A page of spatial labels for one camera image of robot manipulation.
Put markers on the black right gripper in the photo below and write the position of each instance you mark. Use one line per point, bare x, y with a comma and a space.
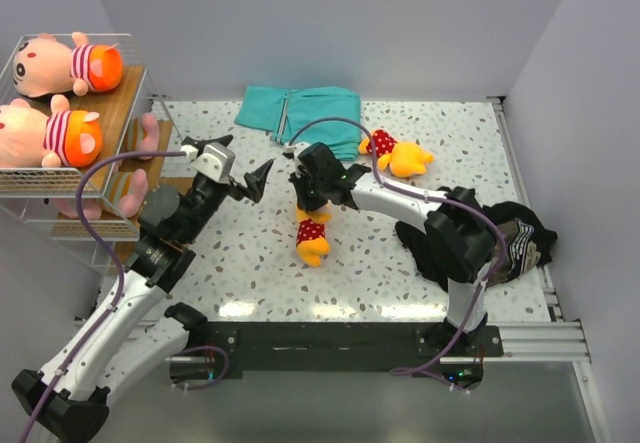
298, 178

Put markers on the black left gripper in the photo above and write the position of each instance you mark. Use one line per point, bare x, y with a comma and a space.
254, 181

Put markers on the orange bear polka dress front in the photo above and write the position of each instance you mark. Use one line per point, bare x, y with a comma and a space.
312, 245

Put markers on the orange bear polka dress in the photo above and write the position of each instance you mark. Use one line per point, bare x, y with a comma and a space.
402, 158
312, 245

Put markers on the pink pig striped shirt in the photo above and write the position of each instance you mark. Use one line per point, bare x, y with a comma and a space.
142, 135

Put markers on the orange bear polka dress back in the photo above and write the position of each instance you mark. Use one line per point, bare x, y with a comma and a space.
402, 158

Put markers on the pink pig toy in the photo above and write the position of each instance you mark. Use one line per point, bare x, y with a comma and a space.
124, 195

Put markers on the face-up doll orange hat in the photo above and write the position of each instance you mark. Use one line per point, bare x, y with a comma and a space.
64, 138

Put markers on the black-haired doll orange pants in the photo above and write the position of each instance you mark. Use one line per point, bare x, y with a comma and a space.
43, 66

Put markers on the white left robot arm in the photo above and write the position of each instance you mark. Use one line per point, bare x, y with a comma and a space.
69, 395

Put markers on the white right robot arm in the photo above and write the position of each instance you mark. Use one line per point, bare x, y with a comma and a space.
464, 244

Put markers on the folded teal cloth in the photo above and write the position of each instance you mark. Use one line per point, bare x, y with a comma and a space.
309, 115

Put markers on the black printed garment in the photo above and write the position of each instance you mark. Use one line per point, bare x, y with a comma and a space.
529, 244

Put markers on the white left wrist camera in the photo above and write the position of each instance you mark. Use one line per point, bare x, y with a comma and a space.
214, 161

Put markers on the white wire wooden shelf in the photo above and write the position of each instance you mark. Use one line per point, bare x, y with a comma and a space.
49, 199

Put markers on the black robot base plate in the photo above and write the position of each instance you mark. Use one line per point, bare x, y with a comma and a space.
313, 347

